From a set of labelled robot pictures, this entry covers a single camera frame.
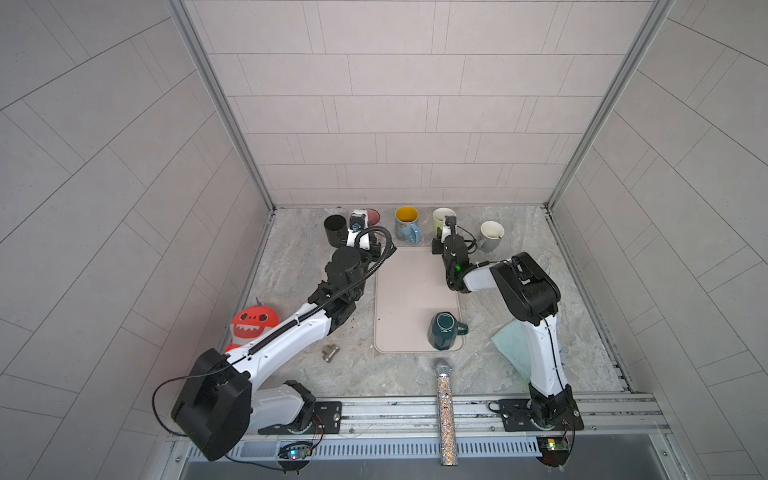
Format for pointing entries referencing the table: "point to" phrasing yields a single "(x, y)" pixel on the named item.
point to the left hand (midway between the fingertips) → (373, 217)
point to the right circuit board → (555, 450)
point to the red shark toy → (249, 322)
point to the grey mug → (491, 233)
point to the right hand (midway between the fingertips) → (439, 226)
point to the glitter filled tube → (446, 413)
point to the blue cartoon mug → (406, 224)
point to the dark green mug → (443, 330)
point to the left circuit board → (295, 451)
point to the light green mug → (439, 215)
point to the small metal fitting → (330, 352)
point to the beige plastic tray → (409, 287)
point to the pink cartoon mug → (373, 217)
